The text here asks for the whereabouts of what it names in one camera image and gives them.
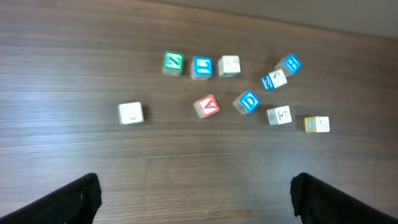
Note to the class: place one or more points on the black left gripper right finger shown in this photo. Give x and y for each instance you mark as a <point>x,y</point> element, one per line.
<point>317,202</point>

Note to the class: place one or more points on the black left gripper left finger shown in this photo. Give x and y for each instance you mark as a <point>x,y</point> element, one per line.
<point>76,202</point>

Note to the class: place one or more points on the wooden block red top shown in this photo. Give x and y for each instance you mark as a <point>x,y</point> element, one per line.
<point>206,106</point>

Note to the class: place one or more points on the wooden block letter L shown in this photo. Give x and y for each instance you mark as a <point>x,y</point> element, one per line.
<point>317,124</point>

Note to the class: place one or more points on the wooden block blue X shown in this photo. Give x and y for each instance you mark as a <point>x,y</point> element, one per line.
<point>279,115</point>

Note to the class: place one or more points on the wooden block red side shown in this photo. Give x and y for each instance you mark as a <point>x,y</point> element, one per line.
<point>130,113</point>

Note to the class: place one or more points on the wooden block blue D top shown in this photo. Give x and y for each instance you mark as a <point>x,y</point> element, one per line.
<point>246,102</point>

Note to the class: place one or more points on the wooden block number 2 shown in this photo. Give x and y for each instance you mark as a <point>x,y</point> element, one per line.
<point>274,80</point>

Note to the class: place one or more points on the wooden block blue far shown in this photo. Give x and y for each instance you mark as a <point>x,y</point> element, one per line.
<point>290,65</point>

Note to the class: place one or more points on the wooden block green Z front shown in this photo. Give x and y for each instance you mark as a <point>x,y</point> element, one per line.
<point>229,66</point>

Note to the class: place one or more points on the wooden block green top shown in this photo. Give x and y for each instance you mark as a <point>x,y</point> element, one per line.
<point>173,63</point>

